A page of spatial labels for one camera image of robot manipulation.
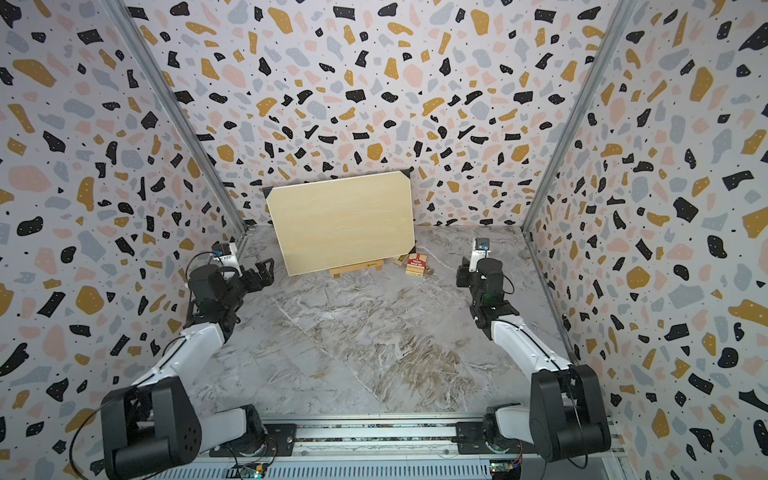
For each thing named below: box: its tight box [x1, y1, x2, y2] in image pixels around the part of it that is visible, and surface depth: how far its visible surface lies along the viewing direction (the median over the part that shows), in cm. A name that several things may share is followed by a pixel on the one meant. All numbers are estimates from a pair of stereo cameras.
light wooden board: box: [262, 168, 417, 277], surface depth 97 cm
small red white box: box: [405, 253, 428, 277], surface depth 112 cm
